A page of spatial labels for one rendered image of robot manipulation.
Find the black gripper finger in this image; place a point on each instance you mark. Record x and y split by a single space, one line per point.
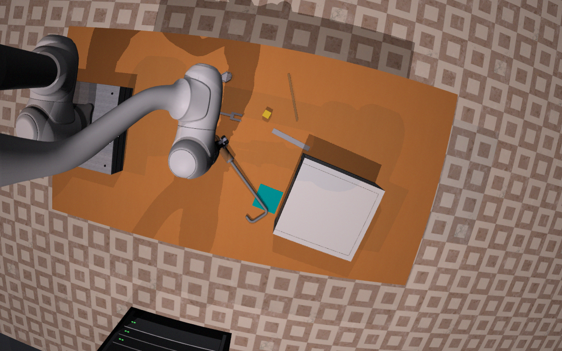
223 141

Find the teal square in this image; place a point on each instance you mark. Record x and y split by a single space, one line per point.
269 196

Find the grey flat bar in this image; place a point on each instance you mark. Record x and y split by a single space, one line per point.
290 139

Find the grey spoon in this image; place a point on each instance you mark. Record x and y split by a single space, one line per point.
226 76

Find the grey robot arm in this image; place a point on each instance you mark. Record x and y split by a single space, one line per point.
56 135

